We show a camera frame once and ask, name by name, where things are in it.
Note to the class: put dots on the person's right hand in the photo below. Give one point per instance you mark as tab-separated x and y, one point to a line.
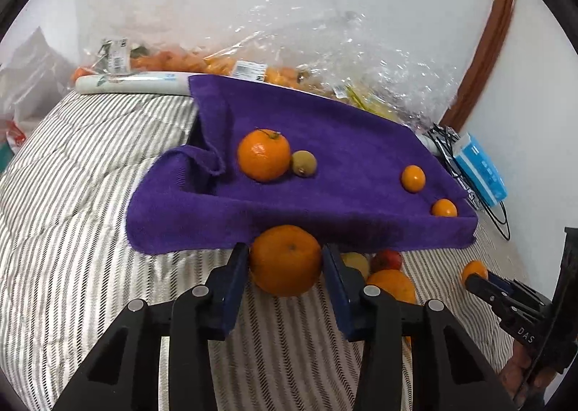
512	377

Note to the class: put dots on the clear bag of yellow fruit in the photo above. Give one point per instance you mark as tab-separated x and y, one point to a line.
375	106

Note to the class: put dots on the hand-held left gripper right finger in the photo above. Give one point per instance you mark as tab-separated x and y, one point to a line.
338	284

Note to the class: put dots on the small yellow-green fruit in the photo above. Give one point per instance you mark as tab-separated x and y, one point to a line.
304	163
354	263

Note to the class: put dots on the large orange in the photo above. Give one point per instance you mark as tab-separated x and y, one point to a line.
392	285
264	154
286	259

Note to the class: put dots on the purple towel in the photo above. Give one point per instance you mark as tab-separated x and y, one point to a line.
352	158

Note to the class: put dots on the brown wooden door frame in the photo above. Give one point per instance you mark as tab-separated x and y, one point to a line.
496	31

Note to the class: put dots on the blue tissue pack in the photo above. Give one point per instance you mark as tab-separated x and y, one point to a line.
481	167

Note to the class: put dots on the striped mattress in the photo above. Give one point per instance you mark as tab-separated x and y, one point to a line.
90	194

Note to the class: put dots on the white plastic bag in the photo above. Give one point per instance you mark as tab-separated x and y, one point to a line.
31	72

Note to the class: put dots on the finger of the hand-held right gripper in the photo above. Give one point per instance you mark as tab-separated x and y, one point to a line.
519	291
492	296

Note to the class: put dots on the small orange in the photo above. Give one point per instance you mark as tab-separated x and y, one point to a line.
474	269
444	208
414	178

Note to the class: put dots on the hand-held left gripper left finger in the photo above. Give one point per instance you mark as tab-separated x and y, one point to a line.
235	284

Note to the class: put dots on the small red tomato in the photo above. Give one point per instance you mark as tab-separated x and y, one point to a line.
386	259

